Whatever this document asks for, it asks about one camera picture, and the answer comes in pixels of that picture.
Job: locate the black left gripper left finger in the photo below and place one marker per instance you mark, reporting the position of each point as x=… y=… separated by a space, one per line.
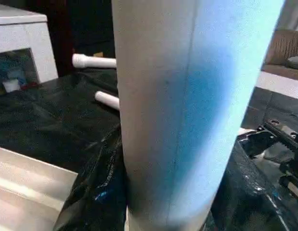
x=96 y=192

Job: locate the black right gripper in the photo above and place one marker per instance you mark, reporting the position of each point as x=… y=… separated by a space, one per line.
x=278 y=144

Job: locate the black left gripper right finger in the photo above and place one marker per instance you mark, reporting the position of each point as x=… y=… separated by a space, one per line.
x=254 y=207

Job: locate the white plastic table leg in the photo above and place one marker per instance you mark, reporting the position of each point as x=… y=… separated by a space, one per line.
x=108 y=100
x=93 y=61
x=197 y=120

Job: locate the black work mat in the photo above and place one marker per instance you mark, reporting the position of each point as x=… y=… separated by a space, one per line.
x=52 y=125

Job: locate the grey cushion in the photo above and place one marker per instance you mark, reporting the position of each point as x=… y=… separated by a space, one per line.
x=295 y=62

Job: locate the wicker chair with cushion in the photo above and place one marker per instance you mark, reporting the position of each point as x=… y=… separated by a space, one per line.
x=283 y=45

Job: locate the white cabinet with glass doors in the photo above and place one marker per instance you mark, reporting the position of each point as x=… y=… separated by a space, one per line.
x=23 y=38

